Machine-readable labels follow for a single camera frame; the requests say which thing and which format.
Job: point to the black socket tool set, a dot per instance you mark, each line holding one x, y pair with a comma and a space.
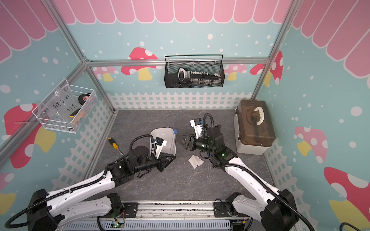
196, 79

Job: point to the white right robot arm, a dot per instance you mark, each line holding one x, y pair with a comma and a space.
275, 209

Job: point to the brown lidded storage box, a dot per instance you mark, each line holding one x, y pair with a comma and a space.
254, 130

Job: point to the clear labelled plastic bag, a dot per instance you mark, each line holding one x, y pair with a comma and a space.
61, 105

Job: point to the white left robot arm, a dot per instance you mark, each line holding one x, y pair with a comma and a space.
50, 211

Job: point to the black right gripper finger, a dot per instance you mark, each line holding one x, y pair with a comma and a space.
185, 145
184, 138

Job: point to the white wire wall basket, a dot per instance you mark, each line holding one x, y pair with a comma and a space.
78, 120

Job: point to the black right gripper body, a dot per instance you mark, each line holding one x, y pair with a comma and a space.
191, 144

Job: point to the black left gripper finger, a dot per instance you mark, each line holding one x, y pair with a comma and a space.
165, 162
167, 156

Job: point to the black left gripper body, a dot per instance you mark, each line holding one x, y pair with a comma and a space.
161, 162

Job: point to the yellow black screwdriver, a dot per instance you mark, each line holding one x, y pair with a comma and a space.
114, 144

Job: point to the black tape roll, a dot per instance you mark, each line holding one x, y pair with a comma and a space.
83, 98

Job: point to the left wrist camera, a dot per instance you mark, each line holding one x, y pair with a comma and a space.
159, 144

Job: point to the black wire mesh basket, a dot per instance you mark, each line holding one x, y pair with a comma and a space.
211, 63

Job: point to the white rectangular plastic tray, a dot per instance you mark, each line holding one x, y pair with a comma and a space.
165, 138

